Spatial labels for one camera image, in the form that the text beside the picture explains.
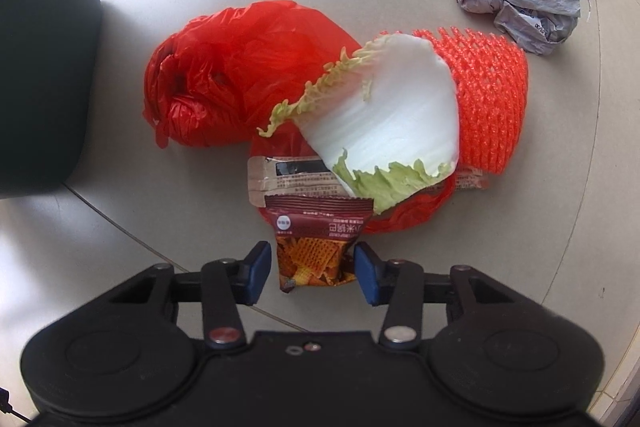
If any brown snack packet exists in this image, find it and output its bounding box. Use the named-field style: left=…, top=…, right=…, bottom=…
left=263, top=194, right=376, bottom=294

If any dark green trash bin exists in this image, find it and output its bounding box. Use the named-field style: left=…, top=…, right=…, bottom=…
left=0, top=0, right=103, bottom=200

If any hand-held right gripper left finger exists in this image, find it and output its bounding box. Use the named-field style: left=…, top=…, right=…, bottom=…
left=107, top=241, right=273, bottom=350

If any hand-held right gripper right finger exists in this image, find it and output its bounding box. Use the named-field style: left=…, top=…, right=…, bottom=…
left=352, top=241, right=521, bottom=350

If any orange foam fruit net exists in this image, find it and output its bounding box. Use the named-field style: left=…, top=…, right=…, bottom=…
left=380, top=26, right=530, bottom=180

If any napa cabbage leaf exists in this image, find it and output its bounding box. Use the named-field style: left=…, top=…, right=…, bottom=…
left=256, top=33, right=461, bottom=215

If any beige sachet wrapper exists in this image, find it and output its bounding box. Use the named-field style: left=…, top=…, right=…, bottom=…
left=247, top=155, right=491, bottom=208

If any red plastic bag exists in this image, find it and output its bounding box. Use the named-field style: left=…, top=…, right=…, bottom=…
left=142, top=0, right=456, bottom=235

